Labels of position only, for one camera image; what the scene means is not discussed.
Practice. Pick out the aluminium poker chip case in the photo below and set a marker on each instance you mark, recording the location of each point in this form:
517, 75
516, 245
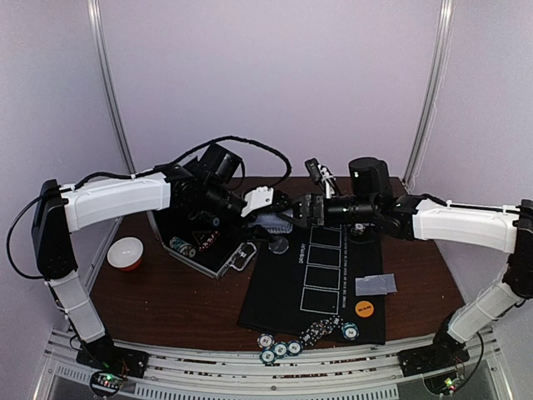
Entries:
227, 252

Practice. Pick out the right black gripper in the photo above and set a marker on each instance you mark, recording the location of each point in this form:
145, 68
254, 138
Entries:
313, 207

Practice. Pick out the dealt face-down playing cards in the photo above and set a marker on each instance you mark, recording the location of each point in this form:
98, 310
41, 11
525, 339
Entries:
384, 284

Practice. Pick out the white blue poker chip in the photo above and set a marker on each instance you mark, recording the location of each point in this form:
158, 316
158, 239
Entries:
265, 341

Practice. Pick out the clear round dealer button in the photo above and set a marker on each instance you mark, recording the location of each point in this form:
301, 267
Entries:
279, 246

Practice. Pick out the chip stack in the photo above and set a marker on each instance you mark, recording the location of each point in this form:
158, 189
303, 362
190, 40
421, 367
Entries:
357, 229

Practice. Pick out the right aluminium corner post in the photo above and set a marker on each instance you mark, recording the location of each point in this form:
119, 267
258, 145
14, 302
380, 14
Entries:
435, 79

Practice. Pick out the grey playing card deck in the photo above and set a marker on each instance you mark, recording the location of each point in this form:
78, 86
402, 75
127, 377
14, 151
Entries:
274, 224

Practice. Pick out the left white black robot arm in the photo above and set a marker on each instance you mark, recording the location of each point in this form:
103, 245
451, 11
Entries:
64, 215

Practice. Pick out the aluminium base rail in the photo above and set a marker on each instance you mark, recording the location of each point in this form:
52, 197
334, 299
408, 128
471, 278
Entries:
355, 372

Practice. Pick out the teal white poker chip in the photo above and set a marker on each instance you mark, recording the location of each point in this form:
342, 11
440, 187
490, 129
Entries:
350, 331

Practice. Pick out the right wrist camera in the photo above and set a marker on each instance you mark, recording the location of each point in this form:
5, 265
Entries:
322, 177

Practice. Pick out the orange white bowl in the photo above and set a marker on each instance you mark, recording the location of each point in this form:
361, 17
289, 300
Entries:
125, 254

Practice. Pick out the poker chip row with 10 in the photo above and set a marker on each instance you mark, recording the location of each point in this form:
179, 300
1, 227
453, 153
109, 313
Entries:
182, 247

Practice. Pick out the black poker table mat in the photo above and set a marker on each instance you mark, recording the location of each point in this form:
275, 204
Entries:
314, 279

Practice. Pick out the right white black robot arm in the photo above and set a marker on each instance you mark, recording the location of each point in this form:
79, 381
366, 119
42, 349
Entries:
489, 248

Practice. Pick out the orange big blind button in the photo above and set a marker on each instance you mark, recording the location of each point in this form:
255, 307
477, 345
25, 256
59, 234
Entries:
364, 309

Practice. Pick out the red dice set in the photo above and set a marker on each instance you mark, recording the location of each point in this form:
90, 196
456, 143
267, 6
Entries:
214, 237

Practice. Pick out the spread black poker chips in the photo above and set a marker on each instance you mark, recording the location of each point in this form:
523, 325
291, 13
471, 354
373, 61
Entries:
318, 330

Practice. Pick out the poker chip row with 100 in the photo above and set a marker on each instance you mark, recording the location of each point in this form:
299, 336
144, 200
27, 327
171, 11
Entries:
210, 219

